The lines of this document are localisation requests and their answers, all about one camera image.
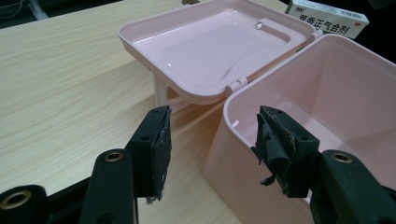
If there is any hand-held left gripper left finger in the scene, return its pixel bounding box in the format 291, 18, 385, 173
124, 105, 173, 205

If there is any green white medicine box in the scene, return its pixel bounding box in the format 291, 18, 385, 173
284, 0, 371, 40

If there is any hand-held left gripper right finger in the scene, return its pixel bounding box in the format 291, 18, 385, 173
250, 105, 321, 199

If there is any pink storage box white handle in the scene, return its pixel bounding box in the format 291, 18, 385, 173
117, 0, 396, 224

